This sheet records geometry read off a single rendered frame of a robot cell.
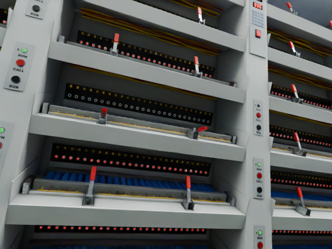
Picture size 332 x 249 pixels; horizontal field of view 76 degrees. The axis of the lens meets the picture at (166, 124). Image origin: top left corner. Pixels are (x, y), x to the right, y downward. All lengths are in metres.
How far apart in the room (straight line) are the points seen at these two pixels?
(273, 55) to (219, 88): 0.30
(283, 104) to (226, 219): 0.46
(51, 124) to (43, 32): 0.24
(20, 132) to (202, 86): 0.50
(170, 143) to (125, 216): 0.22
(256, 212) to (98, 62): 0.63
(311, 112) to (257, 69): 0.28
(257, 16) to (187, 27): 0.31
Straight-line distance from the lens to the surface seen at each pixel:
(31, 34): 0.66
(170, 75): 0.65
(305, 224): 0.90
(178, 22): 0.77
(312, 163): 0.94
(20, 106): 0.59
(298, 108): 0.93
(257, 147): 0.75
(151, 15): 0.75
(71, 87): 0.76
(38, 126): 0.58
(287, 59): 0.99
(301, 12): 1.49
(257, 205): 0.74
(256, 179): 0.74
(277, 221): 0.81
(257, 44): 0.89
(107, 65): 0.63
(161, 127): 0.64
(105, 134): 0.57
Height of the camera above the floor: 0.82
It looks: 14 degrees up
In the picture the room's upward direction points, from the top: 6 degrees clockwise
